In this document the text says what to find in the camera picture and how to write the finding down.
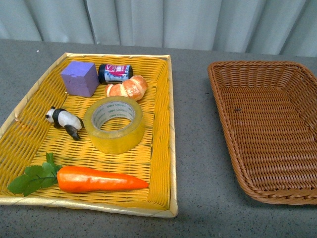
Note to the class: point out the purple foam cube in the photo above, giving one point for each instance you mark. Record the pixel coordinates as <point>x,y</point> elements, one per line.
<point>80,78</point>

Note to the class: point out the orange toy carrot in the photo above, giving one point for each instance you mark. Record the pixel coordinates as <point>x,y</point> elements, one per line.
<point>71,179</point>

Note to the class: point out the toy croissant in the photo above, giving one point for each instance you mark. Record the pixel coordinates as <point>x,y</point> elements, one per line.
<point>133,88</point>

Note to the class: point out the brown wicker basket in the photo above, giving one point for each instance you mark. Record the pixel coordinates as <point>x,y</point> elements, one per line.
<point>268,112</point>

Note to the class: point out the yellow woven basket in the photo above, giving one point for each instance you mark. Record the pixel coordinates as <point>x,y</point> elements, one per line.
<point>26,137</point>

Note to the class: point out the clear yellowish tape roll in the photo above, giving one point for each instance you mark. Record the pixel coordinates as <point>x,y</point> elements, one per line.
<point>116,141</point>

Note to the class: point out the grey curtain backdrop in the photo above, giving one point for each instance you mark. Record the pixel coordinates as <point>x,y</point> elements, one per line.
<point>274,27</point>

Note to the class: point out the panda figurine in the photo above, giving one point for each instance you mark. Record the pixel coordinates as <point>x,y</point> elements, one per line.
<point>61,118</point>

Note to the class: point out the small dark labelled jar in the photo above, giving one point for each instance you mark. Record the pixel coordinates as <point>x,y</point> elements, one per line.
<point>113,74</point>

